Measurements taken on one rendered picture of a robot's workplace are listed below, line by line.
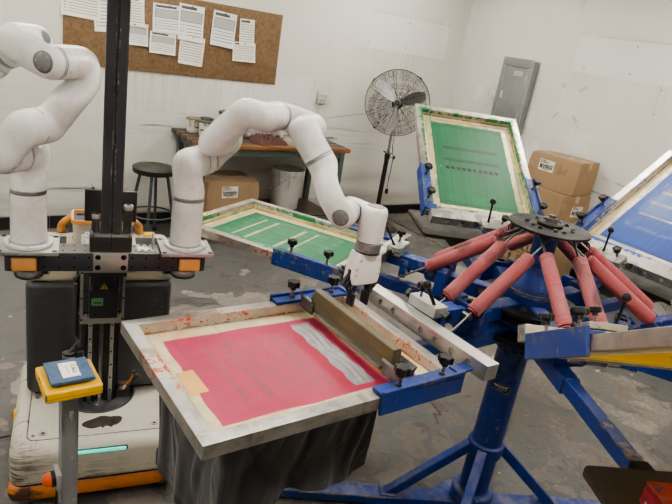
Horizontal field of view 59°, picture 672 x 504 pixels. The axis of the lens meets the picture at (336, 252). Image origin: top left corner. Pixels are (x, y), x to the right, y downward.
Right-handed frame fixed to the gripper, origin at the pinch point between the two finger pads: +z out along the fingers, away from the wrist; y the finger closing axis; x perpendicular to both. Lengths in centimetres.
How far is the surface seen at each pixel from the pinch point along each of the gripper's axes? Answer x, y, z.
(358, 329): 4.5, 1.2, 7.9
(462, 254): -18, -64, -2
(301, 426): 29.1, 35.1, 15.4
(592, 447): 1, -185, 110
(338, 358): 5.4, 7.4, 16.0
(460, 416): -49, -134, 111
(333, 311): -8.5, 1.1, 8.4
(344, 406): 28.8, 22.7, 13.2
